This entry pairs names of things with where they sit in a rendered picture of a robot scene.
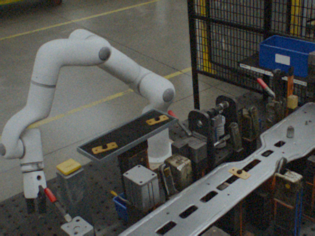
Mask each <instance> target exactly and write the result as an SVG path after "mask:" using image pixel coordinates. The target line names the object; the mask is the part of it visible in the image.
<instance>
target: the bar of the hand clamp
mask: <svg viewBox="0 0 315 236"><path fill-rule="evenodd" d="M272 74H273V83H274V93H275V100H276V101H277V102H279V103H280V104H281V101H282V104H281V105H282V106H284V105H285V104H284V93H283V86H282V77H285V75H286V73H285V71H283V70H282V71H281V69H275V70H273V71H272Z"/></svg>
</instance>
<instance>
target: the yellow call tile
mask: <svg viewBox="0 0 315 236"><path fill-rule="evenodd" d="M56 168H57V169H58V170H60V172H62V173H63V174H65V175H68V174H70V173H72V172H74V171H75V170H77V169H78V168H81V164H79V163H78V162H76V161H74V160H73V159H72V158H71V159H69V160H67V161H65V162H62V163H61V164H59V165H58V166H56Z"/></svg>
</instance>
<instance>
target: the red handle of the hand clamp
mask: <svg viewBox="0 0 315 236"><path fill-rule="evenodd" d="M257 83H258V84H259V85H260V86H261V87H263V88H264V90H265V91H266V92H267V93H268V94H269V95H271V96H272V98H273V99H274V100H275V94H274V93H273V92H272V91H271V90H270V88H268V86H267V85H266V84H265V83H264V82H263V81H262V80H261V79H260V78H258V79H257ZM275 101H276V100H275Z"/></svg>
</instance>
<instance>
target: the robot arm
mask: <svg viewBox="0 0 315 236"><path fill-rule="evenodd" d="M66 65H75V66H98V67H99V68H101V69H103V70H105V71H107V73H109V74H110V75H113V76H114V77H116V78H118V79H120V80H121V81H122V82H124V83H125V84H126V85H128V86H129V87H130V88H131V89H132V90H133V91H134V92H136V93H138V94H139V95H141V96H143V97H144V98H146V99H148V100H149V101H150V104H149V105H147V106H146V107H145V108H144V109H143V110H142V113H145V112H147V111H149V110H151V109H153V108H155V109H157V110H159V111H162V112H165V113H167V109H168V107H169V106H170V104H171V103H172V102H173V101H174V99H175V90H174V86H173V84H172V83H171V82H170V81H168V80H167V79H166V78H164V77H162V76H159V75H157V74H154V73H153V72H152V71H150V70H148V69H145V68H143V67H141V66H140V65H138V63H136V62H134V61H133V60H131V59H130V58H129V57H127V56H126V55H125V54H123V53H121V52H119V51H118V50H116V49H115V48H114V47H112V46H111V45H110V44H109V43H108V41H106V39H104V38H101V37H99V36H98V35H94V34H92V33H91V32H90V31H86V30H83V29H78V30H75V31H73V32H72V33H71V34H70V36H69V38H68V39H56V40H52V41H49V42H47V43H46V44H44V45H43V46H41V47H40V48H39V50H38V52H37V55H36V58H35V63H34V66H33V72H32V76H31V82H30V88H29V94H28V101H27V104H26V105H25V107H24V108H23V109H22V110H21V111H19V112H17V113H16V114H15V115H14V116H13V117H12V118H10V119H9V120H8V122H7V124H6V126H5V127H4V128H3V132H2V136H1V142H0V155H1V157H2V158H5V159H16V158H18V159H20V167H21V171H24V172H22V173H24V196H25V200H26V201H25V203H26V211H27V214H33V213H36V209H35V203H33V202H34V199H35V198H36V199H37V201H38V203H39V204H37V206H38V214H39V215H40V214H46V213H47V208H46V198H47V197H46V194H45V192H44V189H45V188H46V181H45V177H44V172H43V169H42V168H44V161H43V150H42V139H41V133H40V129H38V128H27V127H28V126H29V125H31V124H33V123H35V122H36V121H39V120H43V119H45V118H47V117H48V116H49V115H50V112H51V107H52V102H53V97H54V93H55V89H56V86H57V81H58V78H59V72H60V68H62V67H63V66H66ZM25 128H27V129H25ZM147 141H148V149H147V152H148V161H149V163H151V164H161V163H164V160H165V159H166V158H168V157H170V156H171V155H172V150H171V143H170V142H169V136H168V128H166V129H165V130H163V131H162V132H159V133H158V134H156V135H154V136H153V137H150V138H148V139H147Z"/></svg>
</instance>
